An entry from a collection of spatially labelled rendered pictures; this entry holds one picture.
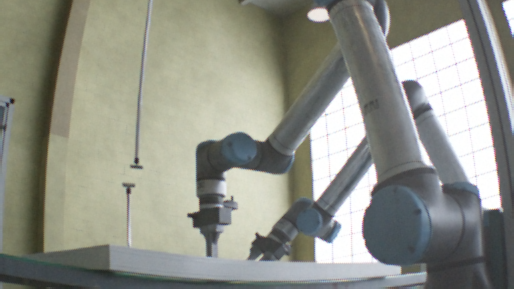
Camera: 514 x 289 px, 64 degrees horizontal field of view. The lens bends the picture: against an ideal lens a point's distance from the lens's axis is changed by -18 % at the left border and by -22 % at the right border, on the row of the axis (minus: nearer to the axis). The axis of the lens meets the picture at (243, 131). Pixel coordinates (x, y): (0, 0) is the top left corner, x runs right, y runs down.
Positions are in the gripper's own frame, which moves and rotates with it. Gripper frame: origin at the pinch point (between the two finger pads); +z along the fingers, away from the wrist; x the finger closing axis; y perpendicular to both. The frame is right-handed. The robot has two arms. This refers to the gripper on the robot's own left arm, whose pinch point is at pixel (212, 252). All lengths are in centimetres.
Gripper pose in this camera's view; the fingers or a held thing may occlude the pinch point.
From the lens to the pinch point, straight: 150.4
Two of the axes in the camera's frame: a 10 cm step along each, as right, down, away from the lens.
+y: -7.4, -2.2, -6.3
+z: 0.2, 9.4, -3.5
